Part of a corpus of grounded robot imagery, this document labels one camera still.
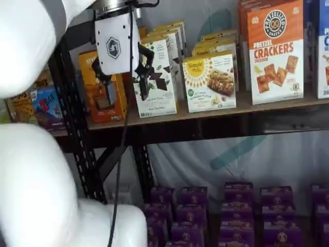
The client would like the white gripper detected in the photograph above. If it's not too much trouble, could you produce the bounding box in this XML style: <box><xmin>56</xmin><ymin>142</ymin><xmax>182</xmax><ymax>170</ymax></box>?
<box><xmin>90</xmin><ymin>12</ymin><xmax>164</xmax><ymax>107</ymax></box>

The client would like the orange snack box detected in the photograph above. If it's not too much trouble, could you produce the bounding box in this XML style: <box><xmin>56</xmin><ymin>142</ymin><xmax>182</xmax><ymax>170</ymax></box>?
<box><xmin>138</xmin><ymin>25</ymin><xmax>149</xmax><ymax>40</ymax></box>
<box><xmin>78</xmin><ymin>50</ymin><xmax>129</xmax><ymax>125</ymax></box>

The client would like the white Sweet Thins box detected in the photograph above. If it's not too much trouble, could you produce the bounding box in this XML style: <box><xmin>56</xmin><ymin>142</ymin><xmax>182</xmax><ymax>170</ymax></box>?
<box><xmin>146</xmin><ymin>32</ymin><xmax>185</xmax><ymax>101</ymax></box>
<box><xmin>153</xmin><ymin>21</ymin><xmax>188</xmax><ymax>57</ymax></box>
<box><xmin>132</xmin><ymin>38</ymin><xmax>178</xmax><ymax>119</ymax></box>

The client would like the white box yellow label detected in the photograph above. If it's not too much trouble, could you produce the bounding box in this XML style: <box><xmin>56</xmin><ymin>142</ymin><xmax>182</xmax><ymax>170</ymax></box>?
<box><xmin>182</xmin><ymin>50</ymin><xmax>237</xmax><ymax>114</ymax></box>
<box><xmin>199</xmin><ymin>29</ymin><xmax>240</xmax><ymax>47</ymax></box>
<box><xmin>191</xmin><ymin>42</ymin><xmax>240</xmax><ymax>93</ymax></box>

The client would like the orange Bobo's box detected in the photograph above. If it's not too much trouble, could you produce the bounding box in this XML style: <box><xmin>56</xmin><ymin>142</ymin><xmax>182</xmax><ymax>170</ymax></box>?
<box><xmin>4</xmin><ymin>90</ymin><xmax>36</xmax><ymax>125</ymax></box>
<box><xmin>32</xmin><ymin>68</ymin><xmax>54</xmax><ymax>90</ymax></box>

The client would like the blue Z Bar box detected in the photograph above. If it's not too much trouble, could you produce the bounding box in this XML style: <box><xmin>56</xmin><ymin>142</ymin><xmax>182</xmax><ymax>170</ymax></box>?
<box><xmin>29</xmin><ymin>86</ymin><xmax>64</xmax><ymax>131</ymax></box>

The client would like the purple snack box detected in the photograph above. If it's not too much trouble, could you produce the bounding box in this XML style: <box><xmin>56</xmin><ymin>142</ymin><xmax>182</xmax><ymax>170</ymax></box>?
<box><xmin>321</xmin><ymin>222</ymin><xmax>329</xmax><ymax>247</ymax></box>
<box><xmin>314</xmin><ymin>203</ymin><xmax>329</xmax><ymax>225</ymax></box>
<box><xmin>143</xmin><ymin>202</ymin><xmax>173</xmax><ymax>225</ymax></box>
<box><xmin>221</xmin><ymin>201</ymin><xmax>255</xmax><ymax>221</ymax></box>
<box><xmin>220</xmin><ymin>218</ymin><xmax>255</xmax><ymax>240</ymax></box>
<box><xmin>224</xmin><ymin>182</ymin><xmax>254</xmax><ymax>204</ymax></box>
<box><xmin>261</xmin><ymin>204</ymin><xmax>298</xmax><ymax>224</ymax></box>
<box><xmin>150</xmin><ymin>187</ymin><xmax>177</xmax><ymax>207</ymax></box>
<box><xmin>165</xmin><ymin>240</ymin><xmax>204</xmax><ymax>247</ymax></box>
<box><xmin>311</xmin><ymin>183</ymin><xmax>329</xmax><ymax>206</ymax></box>
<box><xmin>147</xmin><ymin>218</ymin><xmax>168</xmax><ymax>247</ymax></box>
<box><xmin>175</xmin><ymin>204</ymin><xmax>208</xmax><ymax>225</ymax></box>
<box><xmin>170</xmin><ymin>222</ymin><xmax>205</xmax><ymax>243</ymax></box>
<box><xmin>260</xmin><ymin>186</ymin><xmax>294</xmax><ymax>207</ymax></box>
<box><xmin>218</xmin><ymin>237</ymin><xmax>255</xmax><ymax>247</ymax></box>
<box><xmin>263</xmin><ymin>221</ymin><xmax>303</xmax><ymax>247</ymax></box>
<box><xmin>179</xmin><ymin>187</ymin><xmax>209</xmax><ymax>207</ymax></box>

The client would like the orange Pretzel Crackers box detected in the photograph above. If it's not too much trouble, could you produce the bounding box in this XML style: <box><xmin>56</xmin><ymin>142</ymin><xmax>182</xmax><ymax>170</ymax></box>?
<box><xmin>237</xmin><ymin>0</ymin><xmax>252</xmax><ymax>91</ymax></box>
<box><xmin>247</xmin><ymin>0</ymin><xmax>305</xmax><ymax>106</ymax></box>

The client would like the blue Pretzel Crackers box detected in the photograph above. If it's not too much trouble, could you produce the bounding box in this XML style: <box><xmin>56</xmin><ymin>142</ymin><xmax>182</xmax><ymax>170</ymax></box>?
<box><xmin>316</xmin><ymin>0</ymin><xmax>329</xmax><ymax>100</ymax></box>
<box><xmin>303</xmin><ymin>0</ymin><xmax>320</xmax><ymax>83</ymax></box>

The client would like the white banner teal logo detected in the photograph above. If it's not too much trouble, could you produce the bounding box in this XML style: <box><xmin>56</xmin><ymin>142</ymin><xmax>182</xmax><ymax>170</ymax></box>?
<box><xmin>140</xmin><ymin>0</ymin><xmax>329</xmax><ymax>206</ymax></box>

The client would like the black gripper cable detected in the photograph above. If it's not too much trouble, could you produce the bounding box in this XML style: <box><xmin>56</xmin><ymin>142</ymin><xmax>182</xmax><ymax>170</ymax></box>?
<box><xmin>106</xmin><ymin>4</ymin><xmax>137</xmax><ymax>247</ymax></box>

